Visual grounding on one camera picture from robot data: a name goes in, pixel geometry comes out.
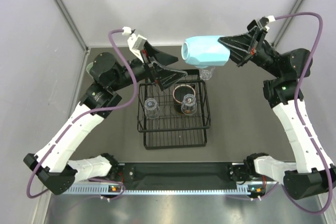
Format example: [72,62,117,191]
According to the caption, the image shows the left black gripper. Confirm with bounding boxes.
[109,41,187,91]

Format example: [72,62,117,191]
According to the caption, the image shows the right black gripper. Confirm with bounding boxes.
[215,27,282,79]

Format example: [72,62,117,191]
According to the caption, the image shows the red and black skull mug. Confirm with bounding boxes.
[172,83,196,114]

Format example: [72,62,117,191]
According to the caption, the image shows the light blue ceramic mug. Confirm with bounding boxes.
[181,35,230,68]

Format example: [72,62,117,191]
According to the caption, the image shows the small clear glass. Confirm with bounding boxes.
[144,98,160,119]
[181,94,197,115]

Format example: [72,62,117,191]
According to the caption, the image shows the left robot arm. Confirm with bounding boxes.
[24,42,187,195]

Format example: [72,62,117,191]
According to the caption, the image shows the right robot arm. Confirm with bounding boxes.
[218,21,335,200]

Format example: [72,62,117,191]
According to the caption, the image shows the clear faceted glass tumbler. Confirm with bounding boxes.
[199,66,215,81]

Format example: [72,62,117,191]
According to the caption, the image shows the mint green plastic cup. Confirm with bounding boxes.
[86,62,93,74]

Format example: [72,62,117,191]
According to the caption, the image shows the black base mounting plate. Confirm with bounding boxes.
[119,162,248,190]

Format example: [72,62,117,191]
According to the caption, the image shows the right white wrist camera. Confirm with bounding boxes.
[257,15,276,31]

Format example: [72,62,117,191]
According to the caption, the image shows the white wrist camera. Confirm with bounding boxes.
[257,15,276,31]
[122,26,147,61]

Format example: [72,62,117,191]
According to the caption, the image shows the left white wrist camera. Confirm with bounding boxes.
[122,26,147,61]

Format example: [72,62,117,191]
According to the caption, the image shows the black wire dish rack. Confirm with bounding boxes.
[137,69,211,150]

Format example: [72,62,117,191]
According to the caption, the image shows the slotted aluminium cable duct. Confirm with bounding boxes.
[64,183,266,196]

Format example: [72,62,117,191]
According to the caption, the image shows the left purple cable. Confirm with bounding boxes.
[26,28,139,198]

